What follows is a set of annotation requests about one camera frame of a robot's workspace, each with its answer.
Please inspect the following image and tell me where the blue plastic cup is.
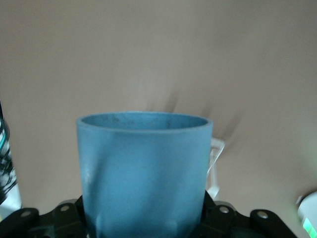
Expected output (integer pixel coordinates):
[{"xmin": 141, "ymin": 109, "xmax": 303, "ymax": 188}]
[{"xmin": 75, "ymin": 111, "xmax": 214, "ymax": 238}]

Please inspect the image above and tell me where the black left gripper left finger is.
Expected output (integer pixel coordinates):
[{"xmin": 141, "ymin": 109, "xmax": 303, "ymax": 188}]
[{"xmin": 0, "ymin": 195, "xmax": 87, "ymax": 238}]

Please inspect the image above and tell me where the white wire cup rack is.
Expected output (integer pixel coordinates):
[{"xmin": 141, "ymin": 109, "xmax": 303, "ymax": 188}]
[{"xmin": 205, "ymin": 137, "xmax": 226, "ymax": 199}]

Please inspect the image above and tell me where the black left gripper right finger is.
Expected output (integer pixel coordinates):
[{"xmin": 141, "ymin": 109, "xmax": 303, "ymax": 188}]
[{"xmin": 198, "ymin": 192, "xmax": 299, "ymax": 238}]

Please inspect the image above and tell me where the brown table cover sheet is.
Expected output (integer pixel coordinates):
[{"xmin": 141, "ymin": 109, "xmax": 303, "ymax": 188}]
[{"xmin": 0, "ymin": 0, "xmax": 317, "ymax": 238}]

